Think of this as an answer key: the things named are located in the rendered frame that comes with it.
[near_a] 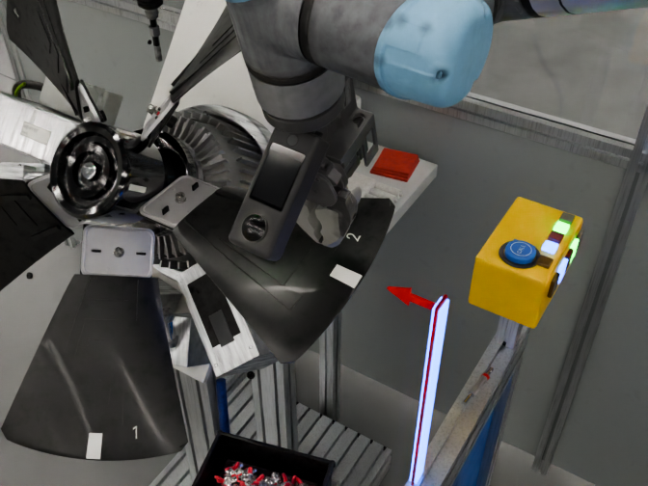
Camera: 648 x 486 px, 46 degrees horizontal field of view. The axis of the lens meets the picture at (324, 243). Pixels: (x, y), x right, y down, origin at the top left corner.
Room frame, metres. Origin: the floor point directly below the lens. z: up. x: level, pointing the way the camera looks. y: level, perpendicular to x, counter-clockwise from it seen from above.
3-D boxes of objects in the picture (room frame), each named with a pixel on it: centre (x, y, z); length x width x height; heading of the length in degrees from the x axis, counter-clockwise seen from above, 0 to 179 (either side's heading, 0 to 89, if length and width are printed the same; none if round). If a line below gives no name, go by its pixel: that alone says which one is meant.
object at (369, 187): (1.17, -0.07, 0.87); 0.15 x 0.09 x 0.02; 59
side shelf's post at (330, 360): (1.27, -0.02, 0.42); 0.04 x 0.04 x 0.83; 58
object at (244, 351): (0.74, 0.12, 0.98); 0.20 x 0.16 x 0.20; 148
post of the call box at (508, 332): (0.80, -0.29, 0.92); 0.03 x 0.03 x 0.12; 58
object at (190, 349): (0.76, 0.20, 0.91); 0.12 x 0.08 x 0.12; 148
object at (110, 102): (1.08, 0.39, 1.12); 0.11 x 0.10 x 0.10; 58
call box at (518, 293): (0.80, -0.29, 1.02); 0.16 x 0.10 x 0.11; 148
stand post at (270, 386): (1.09, 0.11, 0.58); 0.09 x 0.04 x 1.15; 58
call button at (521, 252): (0.76, -0.26, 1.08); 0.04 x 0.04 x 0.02
